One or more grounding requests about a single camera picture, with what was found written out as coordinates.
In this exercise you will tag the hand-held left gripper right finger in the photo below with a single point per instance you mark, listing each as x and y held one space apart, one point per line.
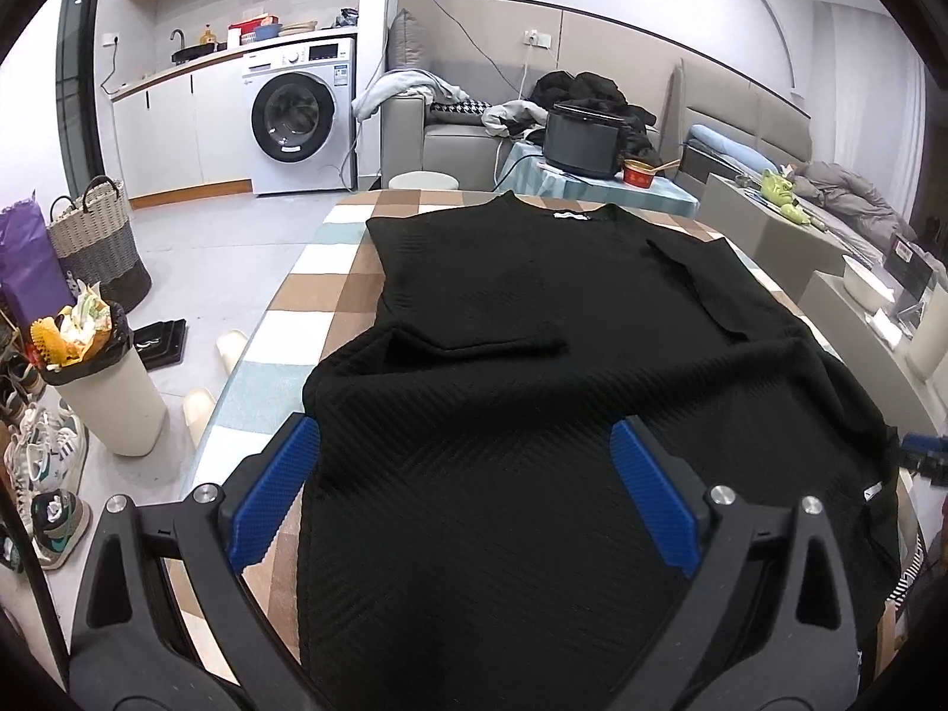
655 496

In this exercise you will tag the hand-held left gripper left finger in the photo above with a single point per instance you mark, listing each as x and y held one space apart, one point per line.
274 492

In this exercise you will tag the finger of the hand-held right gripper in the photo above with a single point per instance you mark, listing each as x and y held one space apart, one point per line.
924 446

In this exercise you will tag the black knit sweater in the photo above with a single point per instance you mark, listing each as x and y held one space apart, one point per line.
518 385

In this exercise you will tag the white cylinder container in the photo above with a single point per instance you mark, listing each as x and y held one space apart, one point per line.
929 348

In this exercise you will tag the cream slipper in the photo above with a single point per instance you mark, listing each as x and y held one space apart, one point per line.
200 415
231 352

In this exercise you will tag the beige side cabinet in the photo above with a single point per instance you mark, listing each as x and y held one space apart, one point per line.
852 355

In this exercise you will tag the striped cloth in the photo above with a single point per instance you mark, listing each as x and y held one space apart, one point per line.
907 581

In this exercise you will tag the checkered tablecloth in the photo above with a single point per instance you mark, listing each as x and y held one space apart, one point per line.
296 326

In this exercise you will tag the white bowl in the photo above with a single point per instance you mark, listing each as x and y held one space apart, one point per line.
863 285

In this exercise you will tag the black floor tray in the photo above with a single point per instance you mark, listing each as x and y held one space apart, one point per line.
159 344

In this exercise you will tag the white trash bin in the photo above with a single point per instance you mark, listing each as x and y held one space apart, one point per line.
111 400

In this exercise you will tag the clear box with black sign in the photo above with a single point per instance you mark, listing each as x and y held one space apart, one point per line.
907 259

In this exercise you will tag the grey blanket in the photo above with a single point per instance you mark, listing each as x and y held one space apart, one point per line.
852 196

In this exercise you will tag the green plush toy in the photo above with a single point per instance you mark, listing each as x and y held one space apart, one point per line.
778 189

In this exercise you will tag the red instant noodle cup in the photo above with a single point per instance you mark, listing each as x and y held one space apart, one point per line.
641 176

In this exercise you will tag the light blue side table cloth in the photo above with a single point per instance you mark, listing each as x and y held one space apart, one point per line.
563 189

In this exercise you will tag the wooden spoon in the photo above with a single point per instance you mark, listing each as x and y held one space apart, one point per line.
669 164

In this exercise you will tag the purple bag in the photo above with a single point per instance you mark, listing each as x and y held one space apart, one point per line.
26 252

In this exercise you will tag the white round stool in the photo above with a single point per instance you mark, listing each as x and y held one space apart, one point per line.
422 180

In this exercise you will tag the blue pillow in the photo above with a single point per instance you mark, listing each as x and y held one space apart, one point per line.
726 144

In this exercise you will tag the black countertop oven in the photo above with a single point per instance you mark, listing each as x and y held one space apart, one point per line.
581 144

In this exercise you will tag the white kitchen base cabinet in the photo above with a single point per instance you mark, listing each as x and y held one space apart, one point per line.
170 133

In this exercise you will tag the white washing machine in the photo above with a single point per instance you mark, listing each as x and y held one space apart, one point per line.
296 118

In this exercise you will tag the grey sofa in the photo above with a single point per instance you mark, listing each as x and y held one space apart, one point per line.
444 155

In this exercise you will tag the white grey garment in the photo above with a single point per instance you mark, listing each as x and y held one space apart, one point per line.
511 117

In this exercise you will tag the black coat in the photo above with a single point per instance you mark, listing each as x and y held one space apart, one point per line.
592 85

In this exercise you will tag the houndstooth cloth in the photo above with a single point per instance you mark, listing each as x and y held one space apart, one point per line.
455 107

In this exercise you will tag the pale blue garment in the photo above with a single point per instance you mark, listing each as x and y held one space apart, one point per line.
400 85

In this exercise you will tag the black sink pan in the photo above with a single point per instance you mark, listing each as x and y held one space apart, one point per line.
196 53

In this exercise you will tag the dark glass door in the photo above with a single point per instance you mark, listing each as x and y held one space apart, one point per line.
81 89

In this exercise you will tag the black faucet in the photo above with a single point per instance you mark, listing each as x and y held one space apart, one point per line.
182 43

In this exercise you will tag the blue basin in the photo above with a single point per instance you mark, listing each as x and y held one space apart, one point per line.
266 33

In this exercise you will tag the yellow bottle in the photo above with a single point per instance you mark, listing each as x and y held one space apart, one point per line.
208 35

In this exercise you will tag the white dishes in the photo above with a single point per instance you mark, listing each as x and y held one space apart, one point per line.
300 28

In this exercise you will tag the grey pillow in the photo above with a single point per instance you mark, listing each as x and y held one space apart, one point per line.
407 44

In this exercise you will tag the red box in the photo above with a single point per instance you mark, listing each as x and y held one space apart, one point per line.
244 24

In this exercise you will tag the white wall socket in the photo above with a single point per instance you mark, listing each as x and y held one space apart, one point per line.
533 37

